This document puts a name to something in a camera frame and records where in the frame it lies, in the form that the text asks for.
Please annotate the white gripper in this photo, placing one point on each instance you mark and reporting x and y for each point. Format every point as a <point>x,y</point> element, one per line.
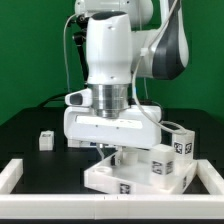
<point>130,129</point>

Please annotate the white square tabletop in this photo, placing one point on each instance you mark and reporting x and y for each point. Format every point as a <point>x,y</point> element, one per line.
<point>136,179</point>

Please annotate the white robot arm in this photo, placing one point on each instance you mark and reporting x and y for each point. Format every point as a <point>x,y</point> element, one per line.
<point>108,111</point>

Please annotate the white sheet with AprilTags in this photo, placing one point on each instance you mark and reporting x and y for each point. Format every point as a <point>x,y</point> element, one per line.
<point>86,144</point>

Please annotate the white U-shaped obstacle fence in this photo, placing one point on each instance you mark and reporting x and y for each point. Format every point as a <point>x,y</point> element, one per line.
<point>62,206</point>

